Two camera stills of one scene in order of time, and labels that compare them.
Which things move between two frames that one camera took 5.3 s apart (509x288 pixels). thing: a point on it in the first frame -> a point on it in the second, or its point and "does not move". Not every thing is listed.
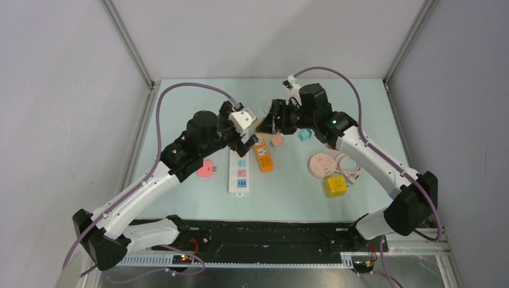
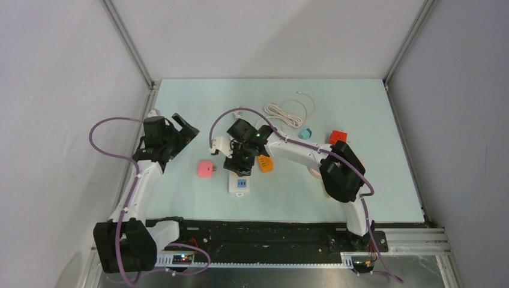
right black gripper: (280, 109) -> (233, 164)
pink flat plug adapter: (207, 170) does not move
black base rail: (261, 242) does not move
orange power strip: (266, 162) does not move
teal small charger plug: (304, 135) does not move
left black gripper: (222, 118) -> (188, 134)
